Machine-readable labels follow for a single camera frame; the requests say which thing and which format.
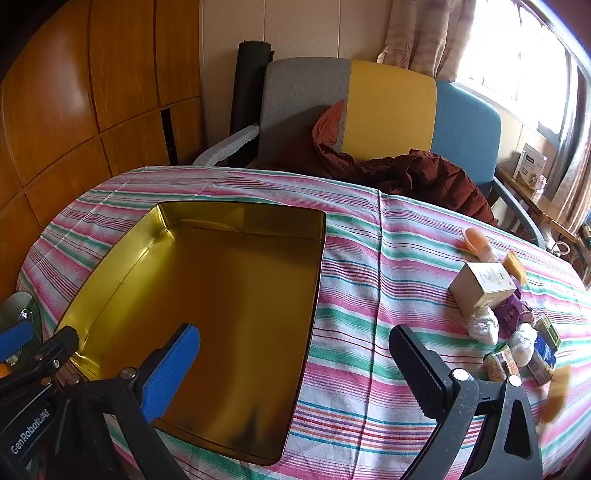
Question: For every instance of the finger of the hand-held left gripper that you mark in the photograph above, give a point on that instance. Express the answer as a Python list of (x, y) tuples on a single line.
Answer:
[(53, 353), (16, 339)]

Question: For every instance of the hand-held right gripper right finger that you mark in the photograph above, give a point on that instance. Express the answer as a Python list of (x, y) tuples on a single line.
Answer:
[(415, 374)]

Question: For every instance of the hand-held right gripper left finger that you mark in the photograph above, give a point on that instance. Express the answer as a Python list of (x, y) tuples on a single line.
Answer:
[(171, 369)]

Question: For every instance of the white plastic ball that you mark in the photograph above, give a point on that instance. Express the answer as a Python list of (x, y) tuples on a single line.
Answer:
[(482, 325), (524, 346)]

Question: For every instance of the clear grain snack packet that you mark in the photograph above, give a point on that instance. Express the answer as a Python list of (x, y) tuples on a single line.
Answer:
[(501, 362)]

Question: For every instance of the gold metal tin box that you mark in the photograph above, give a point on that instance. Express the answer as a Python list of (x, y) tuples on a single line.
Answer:
[(221, 286)]

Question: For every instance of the purple foil packet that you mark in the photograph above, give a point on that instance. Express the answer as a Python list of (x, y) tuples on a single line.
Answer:
[(508, 316)]

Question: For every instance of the beige cardboard box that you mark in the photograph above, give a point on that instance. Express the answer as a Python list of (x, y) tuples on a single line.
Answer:
[(480, 286)]

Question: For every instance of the blue tissue packet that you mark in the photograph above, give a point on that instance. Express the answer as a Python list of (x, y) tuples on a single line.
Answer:
[(542, 360)]

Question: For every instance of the green drink carton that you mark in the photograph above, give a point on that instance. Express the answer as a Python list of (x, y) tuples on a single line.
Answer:
[(549, 330)]

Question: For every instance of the yellow sponge cloth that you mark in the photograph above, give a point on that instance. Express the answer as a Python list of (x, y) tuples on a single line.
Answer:
[(554, 406)]

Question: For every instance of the yellow sponge cube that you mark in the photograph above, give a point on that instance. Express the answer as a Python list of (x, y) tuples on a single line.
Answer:
[(515, 267)]

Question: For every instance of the peach round silicone object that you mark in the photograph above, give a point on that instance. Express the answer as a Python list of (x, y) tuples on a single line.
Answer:
[(475, 240)]

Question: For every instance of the striped tablecloth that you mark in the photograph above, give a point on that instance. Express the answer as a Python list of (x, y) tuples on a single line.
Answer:
[(360, 240)]

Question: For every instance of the maroon puffer jacket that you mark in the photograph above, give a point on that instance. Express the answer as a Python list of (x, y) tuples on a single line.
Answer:
[(415, 180)]

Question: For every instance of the wooden side table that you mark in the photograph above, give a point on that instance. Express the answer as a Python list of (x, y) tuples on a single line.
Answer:
[(540, 207)]

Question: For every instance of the white cardboard box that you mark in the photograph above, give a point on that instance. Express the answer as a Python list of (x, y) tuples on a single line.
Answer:
[(530, 164)]

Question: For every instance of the wooden wardrobe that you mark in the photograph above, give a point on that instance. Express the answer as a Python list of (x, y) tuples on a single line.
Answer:
[(55, 92)]

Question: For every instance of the beige patterned curtain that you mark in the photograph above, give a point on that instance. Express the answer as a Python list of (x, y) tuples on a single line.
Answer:
[(425, 32), (572, 175)]

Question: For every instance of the grey yellow blue armchair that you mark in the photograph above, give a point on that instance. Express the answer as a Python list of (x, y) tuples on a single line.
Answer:
[(388, 106)]

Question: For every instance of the black rolled mat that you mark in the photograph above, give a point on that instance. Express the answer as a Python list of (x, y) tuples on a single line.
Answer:
[(249, 83)]

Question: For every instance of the window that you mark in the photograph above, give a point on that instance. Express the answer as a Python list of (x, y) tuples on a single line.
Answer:
[(512, 55)]

